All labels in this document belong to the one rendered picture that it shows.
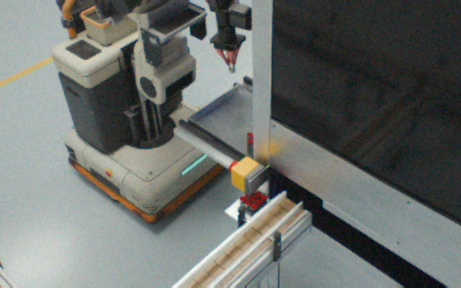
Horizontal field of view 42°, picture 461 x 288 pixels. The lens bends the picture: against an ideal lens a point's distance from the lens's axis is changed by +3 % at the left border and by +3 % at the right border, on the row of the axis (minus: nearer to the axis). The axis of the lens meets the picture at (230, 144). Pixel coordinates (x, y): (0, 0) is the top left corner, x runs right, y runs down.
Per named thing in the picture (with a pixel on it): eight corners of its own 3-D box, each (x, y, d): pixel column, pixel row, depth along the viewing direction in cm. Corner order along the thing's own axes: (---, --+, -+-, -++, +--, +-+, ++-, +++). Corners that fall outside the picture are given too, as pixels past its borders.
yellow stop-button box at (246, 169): (264, 183, 176) (265, 166, 171) (248, 196, 172) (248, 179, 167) (246, 171, 180) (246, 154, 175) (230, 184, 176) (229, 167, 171)
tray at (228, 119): (308, 131, 204) (308, 123, 201) (258, 170, 191) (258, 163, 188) (238, 91, 221) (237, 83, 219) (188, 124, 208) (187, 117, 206)
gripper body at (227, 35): (237, 50, 182) (234, 29, 178) (209, 45, 187) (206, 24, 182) (247, 40, 187) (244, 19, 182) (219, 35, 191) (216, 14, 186)
